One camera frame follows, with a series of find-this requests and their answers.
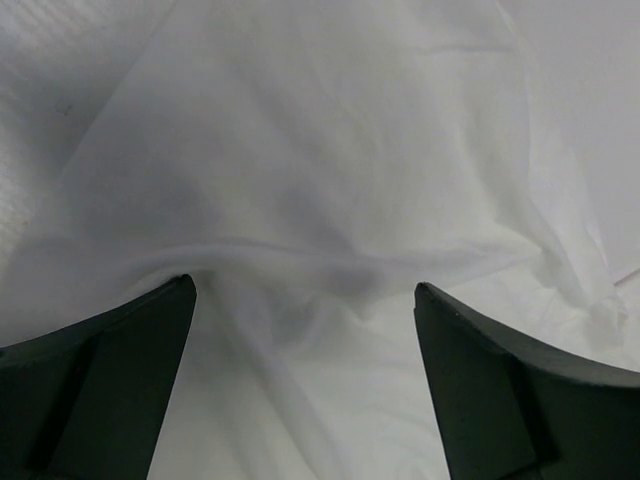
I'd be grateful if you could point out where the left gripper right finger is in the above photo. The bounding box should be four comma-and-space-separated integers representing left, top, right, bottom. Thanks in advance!
414, 283, 639, 480

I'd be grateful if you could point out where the white t shirt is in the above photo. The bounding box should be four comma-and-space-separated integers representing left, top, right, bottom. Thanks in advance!
1, 1, 635, 479

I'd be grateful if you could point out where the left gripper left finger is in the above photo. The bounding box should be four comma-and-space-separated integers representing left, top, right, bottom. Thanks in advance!
1, 275, 196, 479

